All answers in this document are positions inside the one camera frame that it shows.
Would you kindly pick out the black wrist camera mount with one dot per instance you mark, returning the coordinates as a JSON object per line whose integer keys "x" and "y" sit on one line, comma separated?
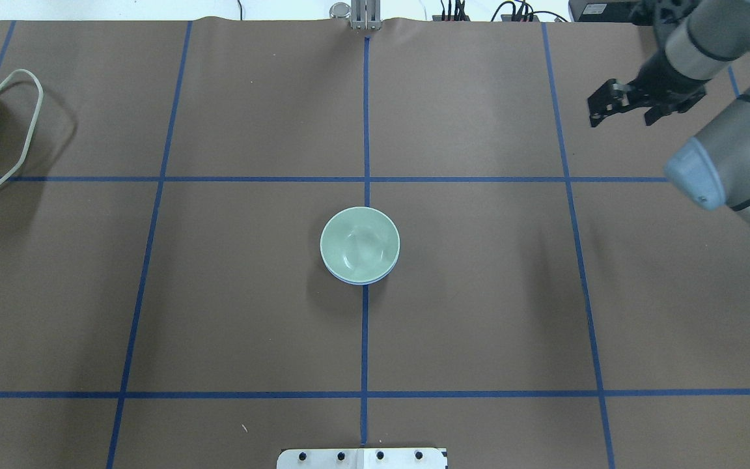
{"x": 663, "y": 16}

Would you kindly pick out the black electronics box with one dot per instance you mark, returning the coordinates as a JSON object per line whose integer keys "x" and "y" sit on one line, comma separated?
{"x": 601, "y": 11}

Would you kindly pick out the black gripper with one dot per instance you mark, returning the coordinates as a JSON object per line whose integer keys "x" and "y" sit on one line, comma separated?
{"x": 659, "y": 73}

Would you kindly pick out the black power strip with plugs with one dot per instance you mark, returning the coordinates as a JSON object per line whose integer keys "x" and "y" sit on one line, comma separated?
{"x": 552, "y": 11}

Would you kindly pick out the blue bowl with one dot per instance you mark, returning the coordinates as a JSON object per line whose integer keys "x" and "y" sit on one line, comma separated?
{"x": 370, "y": 273}

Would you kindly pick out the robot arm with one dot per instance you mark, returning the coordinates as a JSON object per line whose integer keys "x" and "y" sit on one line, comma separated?
{"x": 696, "y": 41}

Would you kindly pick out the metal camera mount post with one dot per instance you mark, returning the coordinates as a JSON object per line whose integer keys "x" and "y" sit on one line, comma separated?
{"x": 360, "y": 14}

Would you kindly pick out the green bowl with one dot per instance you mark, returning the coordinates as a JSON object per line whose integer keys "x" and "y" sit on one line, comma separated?
{"x": 360, "y": 235}

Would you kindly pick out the brown paper table mat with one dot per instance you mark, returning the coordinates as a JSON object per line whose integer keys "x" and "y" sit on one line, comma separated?
{"x": 556, "y": 302}

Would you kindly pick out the white metal base plate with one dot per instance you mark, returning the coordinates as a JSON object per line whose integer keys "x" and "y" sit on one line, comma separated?
{"x": 363, "y": 458}

